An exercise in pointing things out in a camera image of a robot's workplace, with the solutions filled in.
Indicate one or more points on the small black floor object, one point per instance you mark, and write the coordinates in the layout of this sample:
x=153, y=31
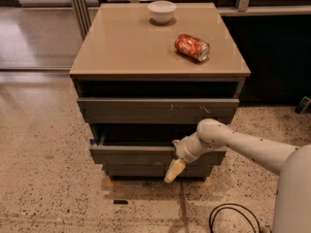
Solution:
x=120, y=202

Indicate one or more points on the dark block near wall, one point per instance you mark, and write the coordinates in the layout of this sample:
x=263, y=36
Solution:
x=303, y=105

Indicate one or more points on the grey drawer cabinet beige top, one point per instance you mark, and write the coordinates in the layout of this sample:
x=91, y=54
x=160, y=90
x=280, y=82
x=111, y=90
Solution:
x=127, y=55

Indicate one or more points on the red soda can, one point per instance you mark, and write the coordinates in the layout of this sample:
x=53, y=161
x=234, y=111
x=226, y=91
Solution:
x=192, y=47

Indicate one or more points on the white ceramic bowl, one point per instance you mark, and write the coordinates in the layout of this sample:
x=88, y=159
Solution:
x=161, y=12

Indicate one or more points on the grey top drawer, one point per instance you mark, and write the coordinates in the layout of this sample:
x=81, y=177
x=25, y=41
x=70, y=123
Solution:
x=156, y=110

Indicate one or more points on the grey drawer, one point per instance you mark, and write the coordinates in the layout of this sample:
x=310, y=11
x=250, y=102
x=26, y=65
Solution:
x=156, y=110
x=132, y=149
x=132, y=170

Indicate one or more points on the grey bottom drawer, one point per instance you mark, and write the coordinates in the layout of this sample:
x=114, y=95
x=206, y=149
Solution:
x=132, y=170

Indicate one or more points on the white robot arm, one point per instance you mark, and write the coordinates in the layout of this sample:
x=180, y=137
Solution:
x=292, y=164

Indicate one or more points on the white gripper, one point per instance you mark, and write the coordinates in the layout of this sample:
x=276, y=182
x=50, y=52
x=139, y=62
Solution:
x=184, y=149

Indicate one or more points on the metal window frame post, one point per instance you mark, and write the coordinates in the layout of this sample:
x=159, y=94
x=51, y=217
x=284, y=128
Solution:
x=82, y=16

